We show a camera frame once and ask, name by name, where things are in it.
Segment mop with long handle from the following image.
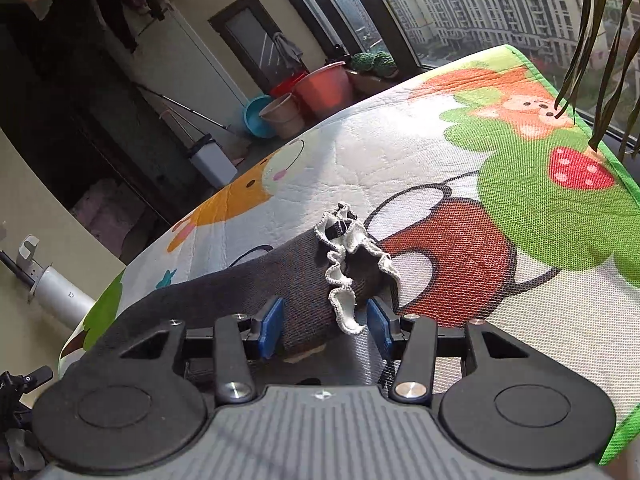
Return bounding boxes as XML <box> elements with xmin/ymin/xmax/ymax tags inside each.
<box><xmin>134</xmin><ymin>84</ymin><xmax>232</xmax><ymax>136</ymax></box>

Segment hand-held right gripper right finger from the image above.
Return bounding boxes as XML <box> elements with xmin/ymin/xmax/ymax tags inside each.
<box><xmin>366</xmin><ymin>298</ymin><xmax>541</xmax><ymax>406</ymax></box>

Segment orange plastic bucket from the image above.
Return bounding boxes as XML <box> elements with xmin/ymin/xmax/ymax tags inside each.
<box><xmin>292</xmin><ymin>61</ymin><xmax>354</xmax><ymax>122</ymax></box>

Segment dark hanging clothes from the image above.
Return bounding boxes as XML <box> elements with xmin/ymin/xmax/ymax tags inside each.
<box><xmin>92</xmin><ymin>0</ymin><xmax>167</xmax><ymax>53</ymax></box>

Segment red plastic bucket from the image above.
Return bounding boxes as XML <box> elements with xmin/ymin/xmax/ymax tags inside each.
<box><xmin>270</xmin><ymin>71</ymin><xmax>309</xmax><ymax>99</ymax></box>

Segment grey trash bin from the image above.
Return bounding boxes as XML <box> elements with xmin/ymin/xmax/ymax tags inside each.
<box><xmin>187</xmin><ymin>133</ymin><xmax>239</xmax><ymax>187</ymax></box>

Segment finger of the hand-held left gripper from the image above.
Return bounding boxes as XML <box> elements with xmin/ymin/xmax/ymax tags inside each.
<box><xmin>9</xmin><ymin>365</ymin><xmax>54</xmax><ymax>389</ymax></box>

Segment green potted cactus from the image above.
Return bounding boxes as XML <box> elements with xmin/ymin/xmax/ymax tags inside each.
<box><xmin>350</xmin><ymin>52</ymin><xmax>377</xmax><ymax>75</ymax></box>
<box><xmin>372</xmin><ymin>51</ymin><xmax>399</xmax><ymax>79</ymax></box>

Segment cartoon printed mat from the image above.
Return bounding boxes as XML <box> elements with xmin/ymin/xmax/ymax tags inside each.
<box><xmin>57</xmin><ymin>44</ymin><xmax>640</xmax><ymax>467</ymax></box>

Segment metal wall hook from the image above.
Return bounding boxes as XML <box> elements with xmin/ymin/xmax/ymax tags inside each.
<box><xmin>14</xmin><ymin>234</ymin><xmax>54</xmax><ymax>303</ymax></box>

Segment white wall-mounted cylinder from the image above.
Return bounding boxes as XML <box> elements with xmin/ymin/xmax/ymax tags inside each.
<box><xmin>29</xmin><ymin>266</ymin><xmax>97</xmax><ymax>330</ymax></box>

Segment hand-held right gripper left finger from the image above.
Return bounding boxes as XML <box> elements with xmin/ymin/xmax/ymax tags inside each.
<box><xmin>118</xmin><ymin>296</ymin><xmax>286</xmax><ymax>406</ymax></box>

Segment beige plastic bucket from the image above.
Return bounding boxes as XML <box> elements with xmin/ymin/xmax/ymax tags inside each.
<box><xmin>259</xmin><ymin>92</ymin><xmax>307</xmax><ymax>140</ymax></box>

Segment green long-leaf plant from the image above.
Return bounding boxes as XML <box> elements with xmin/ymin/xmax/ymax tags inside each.
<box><xmin>554</xmin><ymin>0</ymin><xmax>640</xmax><ymax>162</ymax></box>

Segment blue plastic basin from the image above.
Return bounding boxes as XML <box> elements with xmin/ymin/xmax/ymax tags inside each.
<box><xmin>243</xmin><ymin>95</ymin><xmax>277</xmax><ymax>139</ymax></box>

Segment dark grey pants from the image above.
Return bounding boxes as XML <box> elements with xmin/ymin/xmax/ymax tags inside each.
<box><xmin>80</xmin><ymin>202</ymin><xmax>402</xmax><ymax>391</ymax></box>

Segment dark window frame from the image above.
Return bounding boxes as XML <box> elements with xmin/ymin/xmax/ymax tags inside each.
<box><xmin>274</xmin><ymin>0</ymin><xmax>422</xmax><ymax>71</ymax></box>

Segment grey cloth on door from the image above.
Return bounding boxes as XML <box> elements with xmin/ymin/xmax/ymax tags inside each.
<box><xmin>272</xmin><ymin>32</ymin><xmax>304</xmax><ymax>74</ymax></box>

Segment dark framed glass door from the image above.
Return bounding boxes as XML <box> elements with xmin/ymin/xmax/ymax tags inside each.
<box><xmin>207</xmin><ymin>0</ymin><xmax>302</xmax><ymax>92</ymax></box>

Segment row of apartment buildings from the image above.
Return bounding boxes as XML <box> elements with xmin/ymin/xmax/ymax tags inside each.
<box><xmin>327</xmin><ymin>0</ymin><xmax>640</xmax><ymax>68</ymax></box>

